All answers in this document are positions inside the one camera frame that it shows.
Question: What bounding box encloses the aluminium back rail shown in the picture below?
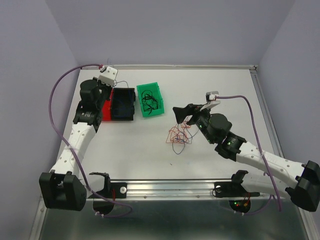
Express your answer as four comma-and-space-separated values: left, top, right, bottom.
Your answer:
112, 64, 258, 70

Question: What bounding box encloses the aluminium rail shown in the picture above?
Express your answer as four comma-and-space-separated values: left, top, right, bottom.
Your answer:
112, 64, 258, 70
39, 177, 308, 201
247, 69, 284, 158

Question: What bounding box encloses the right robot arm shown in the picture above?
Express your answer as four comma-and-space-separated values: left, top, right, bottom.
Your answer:
172, 104, 320, 212

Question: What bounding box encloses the green plastic bin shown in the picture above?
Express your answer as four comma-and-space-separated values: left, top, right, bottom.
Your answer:
136, 82, 165, 118

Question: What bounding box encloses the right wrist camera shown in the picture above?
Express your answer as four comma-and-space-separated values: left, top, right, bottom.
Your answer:
200, 91, 221, 111

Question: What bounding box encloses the red plastic bin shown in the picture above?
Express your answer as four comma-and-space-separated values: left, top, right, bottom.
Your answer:
102, 89, 114, 122

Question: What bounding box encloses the orange cable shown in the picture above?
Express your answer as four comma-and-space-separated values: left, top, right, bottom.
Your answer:
165, 122, 192, 146

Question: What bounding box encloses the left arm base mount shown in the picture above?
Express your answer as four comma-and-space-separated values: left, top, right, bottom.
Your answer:
89, 172, 128, 200

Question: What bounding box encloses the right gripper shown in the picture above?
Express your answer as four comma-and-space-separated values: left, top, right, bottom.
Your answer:
173, 103, 215, 145

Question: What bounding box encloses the aluminium front rail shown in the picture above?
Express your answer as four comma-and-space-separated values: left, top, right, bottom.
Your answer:
39, 177, 308, 201

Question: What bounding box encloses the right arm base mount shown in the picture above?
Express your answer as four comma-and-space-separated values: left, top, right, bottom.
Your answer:
211, 170, 260, 198

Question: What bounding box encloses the black plastic bin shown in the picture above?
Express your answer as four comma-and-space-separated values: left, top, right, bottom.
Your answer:
111, 87, 136, 121

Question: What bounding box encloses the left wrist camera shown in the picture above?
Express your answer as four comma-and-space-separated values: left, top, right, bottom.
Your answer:
97, 65, 118, 87

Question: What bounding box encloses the aluminium right rail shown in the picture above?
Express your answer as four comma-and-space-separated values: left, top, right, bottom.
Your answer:
247, 69, 284, 158

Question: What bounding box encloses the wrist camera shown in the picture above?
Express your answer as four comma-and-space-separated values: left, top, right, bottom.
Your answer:
97, 65, 118, 87
200, 91, 221, 111

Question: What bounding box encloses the black cable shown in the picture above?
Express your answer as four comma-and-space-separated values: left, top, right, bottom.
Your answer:
140, 89, 161, 117

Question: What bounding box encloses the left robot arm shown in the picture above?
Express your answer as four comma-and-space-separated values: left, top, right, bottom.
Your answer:
39, 77, 114, 211

